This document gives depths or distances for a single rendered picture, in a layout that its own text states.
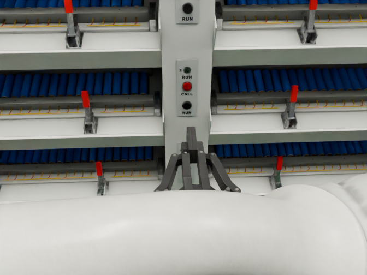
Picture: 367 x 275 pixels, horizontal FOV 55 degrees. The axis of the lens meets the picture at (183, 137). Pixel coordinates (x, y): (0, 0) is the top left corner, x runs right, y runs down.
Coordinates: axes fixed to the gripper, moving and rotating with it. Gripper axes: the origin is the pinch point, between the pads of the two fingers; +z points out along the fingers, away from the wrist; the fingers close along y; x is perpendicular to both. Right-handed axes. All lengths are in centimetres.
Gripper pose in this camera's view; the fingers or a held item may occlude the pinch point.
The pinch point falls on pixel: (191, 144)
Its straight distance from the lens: 61.2
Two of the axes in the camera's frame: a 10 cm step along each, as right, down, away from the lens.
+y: 10.0, -0.2, 0.4
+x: 0.1, -8.1, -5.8
